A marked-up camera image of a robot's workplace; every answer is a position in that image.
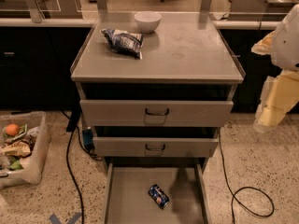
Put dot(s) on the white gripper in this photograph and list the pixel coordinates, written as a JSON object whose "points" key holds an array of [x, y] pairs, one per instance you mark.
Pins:
{"points": [[287, 42]]}

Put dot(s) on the blue pepsi can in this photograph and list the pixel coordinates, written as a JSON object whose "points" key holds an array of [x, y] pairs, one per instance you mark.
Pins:
{"points": [[158, 196]]}

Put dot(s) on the grey drawer cabinet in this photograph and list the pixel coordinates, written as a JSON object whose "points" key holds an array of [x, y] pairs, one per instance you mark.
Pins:
{"points": [[184, 59]]}

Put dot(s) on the grey top drawer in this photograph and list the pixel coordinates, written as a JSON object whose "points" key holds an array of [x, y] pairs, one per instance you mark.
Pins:
{"points": [[156, 113]]}

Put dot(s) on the grey drawer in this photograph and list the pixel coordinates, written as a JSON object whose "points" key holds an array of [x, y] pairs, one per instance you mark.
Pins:
{"points": [[127, 200], [154, 147], [156, 113]]}

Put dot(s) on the grey middle drawer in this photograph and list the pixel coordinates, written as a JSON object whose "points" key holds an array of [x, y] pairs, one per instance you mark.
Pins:
{"points": [[154, 147]]}

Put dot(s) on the grey bottom drawer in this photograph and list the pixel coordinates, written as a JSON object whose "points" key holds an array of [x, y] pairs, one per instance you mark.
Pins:
{"points": [[127, 200]]}

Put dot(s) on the white ceramic bowl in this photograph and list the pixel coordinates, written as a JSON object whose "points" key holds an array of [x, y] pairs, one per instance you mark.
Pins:
{"points": [[147, 21]]}

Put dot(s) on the blue chip bag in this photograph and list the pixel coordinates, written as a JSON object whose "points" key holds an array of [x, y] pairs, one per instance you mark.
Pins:
{"points": [[123, 42]]}

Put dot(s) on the blue power adapter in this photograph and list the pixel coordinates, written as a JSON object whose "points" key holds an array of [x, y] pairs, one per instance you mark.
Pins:
{"points": [[87, 136]]}

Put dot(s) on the crumpled snack wrapper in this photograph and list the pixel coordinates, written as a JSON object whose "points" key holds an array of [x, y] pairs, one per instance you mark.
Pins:
{"points": [[17, 149]]}

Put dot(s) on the clear plastic bin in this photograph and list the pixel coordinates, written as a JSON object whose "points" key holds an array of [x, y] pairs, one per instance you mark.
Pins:
{"points": [[32, 173]]}

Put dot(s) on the orange fruit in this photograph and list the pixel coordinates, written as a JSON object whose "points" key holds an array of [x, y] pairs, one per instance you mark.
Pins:
{"points": [[12, 129]]}

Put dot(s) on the green item in bin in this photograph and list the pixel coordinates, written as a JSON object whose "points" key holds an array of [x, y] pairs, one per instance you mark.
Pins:
{"points": [[16, 165]]}

